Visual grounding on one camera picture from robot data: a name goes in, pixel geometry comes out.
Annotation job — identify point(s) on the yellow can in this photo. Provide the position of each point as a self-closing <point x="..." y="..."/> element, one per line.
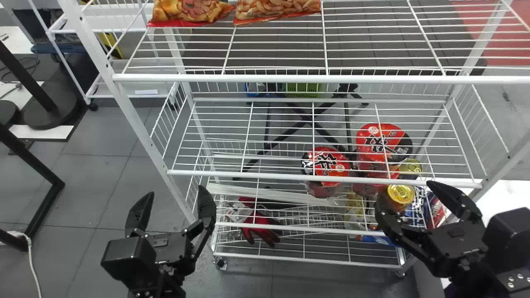
<point x="410" y="167"/>
<point x="401" y="194"/>

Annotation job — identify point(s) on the blue snack packet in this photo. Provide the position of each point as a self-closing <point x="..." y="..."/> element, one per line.
<point x="432" y="209"/>

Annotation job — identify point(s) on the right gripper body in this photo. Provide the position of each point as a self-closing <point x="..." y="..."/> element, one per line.
<point x="453" y="244"/>

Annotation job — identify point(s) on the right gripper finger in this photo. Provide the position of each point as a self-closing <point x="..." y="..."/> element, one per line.
<point x="455" y="203"/>
<point x="393" y="227"/>

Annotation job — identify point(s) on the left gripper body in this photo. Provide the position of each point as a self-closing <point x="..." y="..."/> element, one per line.
<point x="172" y="247"/>

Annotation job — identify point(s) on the red noodle cup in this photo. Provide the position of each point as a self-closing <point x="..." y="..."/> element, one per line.
<point x="379" y="142"/>
<point x="327" y="165"/>

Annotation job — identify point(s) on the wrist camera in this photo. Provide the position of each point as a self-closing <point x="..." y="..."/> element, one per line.
<point x="508" y="234"/>
<point x="126" y="258"/>

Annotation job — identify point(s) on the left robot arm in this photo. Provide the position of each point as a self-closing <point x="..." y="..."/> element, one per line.
<point x="163" y="287"/>

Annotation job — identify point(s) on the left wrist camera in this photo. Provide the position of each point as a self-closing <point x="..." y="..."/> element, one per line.
<point x="126" y="258"/>

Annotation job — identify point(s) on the red snack packet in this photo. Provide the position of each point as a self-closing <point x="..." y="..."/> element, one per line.
<point x="275" y="9"/>
<point x="186" y="10"/>

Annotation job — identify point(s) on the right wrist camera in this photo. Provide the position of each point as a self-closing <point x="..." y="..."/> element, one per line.
<point x="508" y="234"/>

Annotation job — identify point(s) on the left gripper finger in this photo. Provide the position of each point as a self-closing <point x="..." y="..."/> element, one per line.
<point x="138" y="215"/>
<point x="207" y="209"/>

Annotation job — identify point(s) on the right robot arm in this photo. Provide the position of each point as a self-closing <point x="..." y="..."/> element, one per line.
<point x="492" y="281"/>

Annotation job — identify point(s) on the green basket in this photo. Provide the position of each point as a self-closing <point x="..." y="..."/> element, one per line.
<point x="302" y="88"/>

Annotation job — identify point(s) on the yellow snack packet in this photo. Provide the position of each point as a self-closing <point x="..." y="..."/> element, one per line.
<point x="354" y="207"/>

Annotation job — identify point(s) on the red gloves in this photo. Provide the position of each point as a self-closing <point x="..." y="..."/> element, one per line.
<point x="258" y="225"/>

